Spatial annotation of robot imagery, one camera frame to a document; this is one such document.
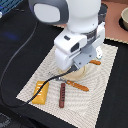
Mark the beige bowl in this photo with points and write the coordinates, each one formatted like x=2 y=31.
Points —
x=124 y=16

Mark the woven beige placemat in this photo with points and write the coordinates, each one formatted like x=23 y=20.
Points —
x=81 y=108

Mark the round beige plate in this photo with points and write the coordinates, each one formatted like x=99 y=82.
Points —
x=76 y=75

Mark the blue basket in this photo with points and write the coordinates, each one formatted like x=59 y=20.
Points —
x=7 y=5

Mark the brown toy sausage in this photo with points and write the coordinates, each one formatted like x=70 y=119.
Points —
x=62 y=95

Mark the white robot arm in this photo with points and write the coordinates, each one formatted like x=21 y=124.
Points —
x=80 y=16

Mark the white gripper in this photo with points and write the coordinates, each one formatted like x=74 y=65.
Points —
x=77 y=49

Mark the wooden handled knife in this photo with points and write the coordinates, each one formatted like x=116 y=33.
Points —
x=95 y=62

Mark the large grey pot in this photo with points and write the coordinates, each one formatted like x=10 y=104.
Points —
x=103 y=12

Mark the orange toy bread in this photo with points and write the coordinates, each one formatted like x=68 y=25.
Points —
x=41 y=91

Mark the wooden handled fork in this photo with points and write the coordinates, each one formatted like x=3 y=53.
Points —
x=76 y=85

